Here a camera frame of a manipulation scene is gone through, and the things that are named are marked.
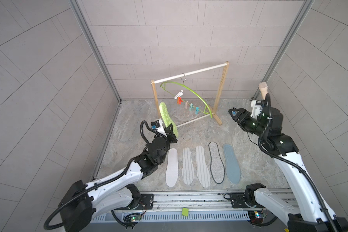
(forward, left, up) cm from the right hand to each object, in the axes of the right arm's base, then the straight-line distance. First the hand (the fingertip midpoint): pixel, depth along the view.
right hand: (229, 113), depth 68 cm
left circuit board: (-35, +48, -28) cm, 66 cm away
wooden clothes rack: (+24, -3, -16) cm, 29 cm away
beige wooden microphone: (+21, -27, -4) cm, 35 cm away
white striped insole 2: (-16, +13, -32) cm, 38 cm away
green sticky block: (-34, +24, -30) cm, 51 cm away
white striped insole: (-16, +21, -31) cm, 41 cm away
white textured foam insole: (-12, +30, -31) cm, 45 cm away
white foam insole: (+1, +30, -1) cm, 30 cm away
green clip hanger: (+19, +23, -8) cm, 31 cm away
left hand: (+1, +26, -7) cm, 27 cm away
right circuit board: (-37, -10, -33) cm, 51 cm away
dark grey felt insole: (-13, +4, -32) cm, 35 cm away
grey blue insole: (-14, -5, -32) cm, 36 cm away
